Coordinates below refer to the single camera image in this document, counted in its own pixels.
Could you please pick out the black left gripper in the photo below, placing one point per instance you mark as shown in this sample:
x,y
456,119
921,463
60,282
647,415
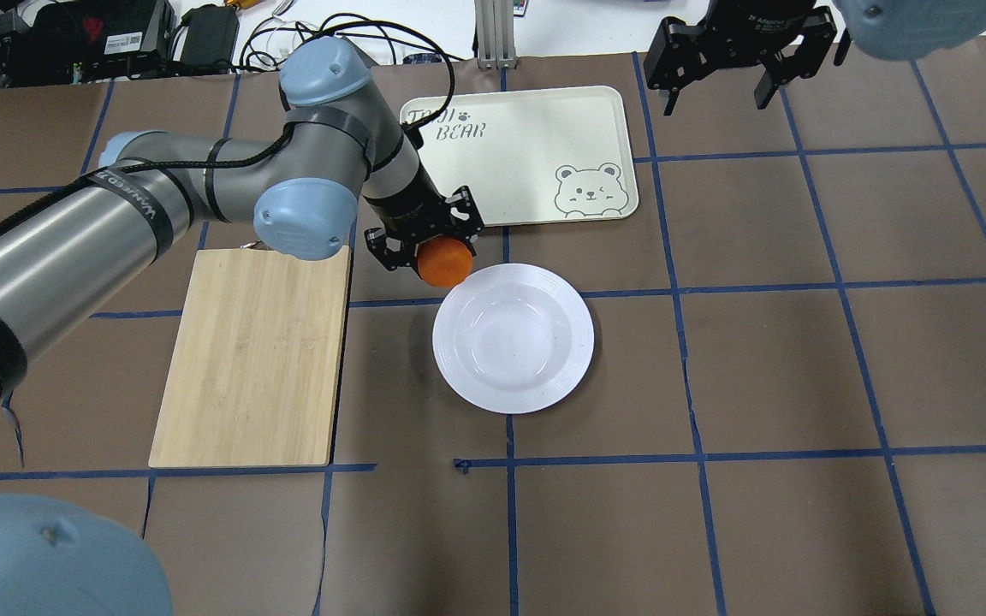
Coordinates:
x,y
405,213

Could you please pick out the black power adapter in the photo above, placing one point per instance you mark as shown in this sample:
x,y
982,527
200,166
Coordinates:
x,y
209,39

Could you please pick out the black electronics box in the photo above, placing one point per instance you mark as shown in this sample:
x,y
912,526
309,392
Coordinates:
x,y
47,43

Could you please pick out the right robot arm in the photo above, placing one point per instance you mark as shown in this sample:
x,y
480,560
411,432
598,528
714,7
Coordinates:
x,y
901,31

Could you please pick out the blue-grey robot base cap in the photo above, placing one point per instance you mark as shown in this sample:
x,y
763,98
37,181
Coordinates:
x,y
60,559

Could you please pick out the white round plate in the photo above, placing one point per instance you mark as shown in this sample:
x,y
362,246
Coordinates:
x,y
513,339

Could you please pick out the aluminium frame post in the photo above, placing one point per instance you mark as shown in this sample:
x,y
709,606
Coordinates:
x,y
495,35

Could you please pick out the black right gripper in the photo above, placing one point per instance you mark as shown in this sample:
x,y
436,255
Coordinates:
x,y
750,24

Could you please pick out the cream bear tray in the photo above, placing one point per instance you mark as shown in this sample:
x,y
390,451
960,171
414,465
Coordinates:
x,y
532,157

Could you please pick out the bamboo cutting board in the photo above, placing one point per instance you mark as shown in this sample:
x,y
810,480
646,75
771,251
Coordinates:
x,y
254,377

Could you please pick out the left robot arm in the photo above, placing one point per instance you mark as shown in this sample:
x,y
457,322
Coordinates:
x,y
64,255

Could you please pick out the orange fruit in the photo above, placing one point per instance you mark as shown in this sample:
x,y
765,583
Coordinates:
x,y
444,261

